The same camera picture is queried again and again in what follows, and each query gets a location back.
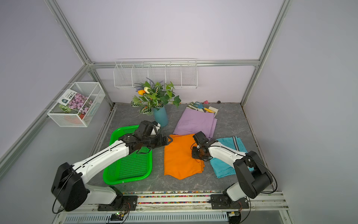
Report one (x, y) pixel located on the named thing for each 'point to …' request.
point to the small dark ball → (218, 101)
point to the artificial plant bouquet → (153, 95)
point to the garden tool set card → (198, 107)
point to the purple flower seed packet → (79, 102)
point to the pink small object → (206, 102)
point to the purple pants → (193, 121)
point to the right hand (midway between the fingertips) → (194, 154)
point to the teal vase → (161, 116)
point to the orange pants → (178, 162)
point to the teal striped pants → (222, 169)
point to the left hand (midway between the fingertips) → (167, 142)
